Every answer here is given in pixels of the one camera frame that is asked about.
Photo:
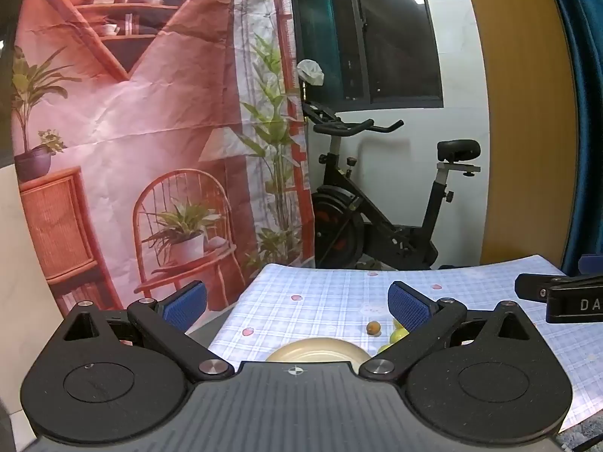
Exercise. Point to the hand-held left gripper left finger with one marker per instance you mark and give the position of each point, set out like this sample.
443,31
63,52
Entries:
186,303

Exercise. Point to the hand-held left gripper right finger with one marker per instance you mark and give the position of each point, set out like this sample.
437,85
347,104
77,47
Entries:
410,306

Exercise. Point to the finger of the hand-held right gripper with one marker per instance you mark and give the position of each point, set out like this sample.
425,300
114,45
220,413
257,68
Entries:
591,265
530,287

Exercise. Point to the bright green round fruit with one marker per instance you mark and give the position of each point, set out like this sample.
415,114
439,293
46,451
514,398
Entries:
399,335

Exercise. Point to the brown longan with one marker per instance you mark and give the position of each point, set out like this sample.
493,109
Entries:
373,328

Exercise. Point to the yellow-green round fruit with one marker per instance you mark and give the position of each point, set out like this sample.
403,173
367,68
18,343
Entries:
383,349

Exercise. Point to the beige plate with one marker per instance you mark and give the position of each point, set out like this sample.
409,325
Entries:
315,349

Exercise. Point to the black exercise bike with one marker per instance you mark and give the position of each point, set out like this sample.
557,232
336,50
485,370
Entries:
377,235

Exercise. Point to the blue checkered tablecloth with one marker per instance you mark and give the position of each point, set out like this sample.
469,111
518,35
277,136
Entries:
320,306

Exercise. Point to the wooden door panel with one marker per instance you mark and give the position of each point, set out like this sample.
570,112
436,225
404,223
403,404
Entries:
523,127

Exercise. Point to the blue curtain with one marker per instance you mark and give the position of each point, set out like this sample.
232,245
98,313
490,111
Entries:
584,103

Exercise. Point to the printed pink backdrop cloth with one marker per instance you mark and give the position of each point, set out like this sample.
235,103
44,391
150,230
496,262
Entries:
141,103

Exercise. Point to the dark framed window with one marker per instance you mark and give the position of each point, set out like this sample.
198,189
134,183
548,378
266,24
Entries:
400,33

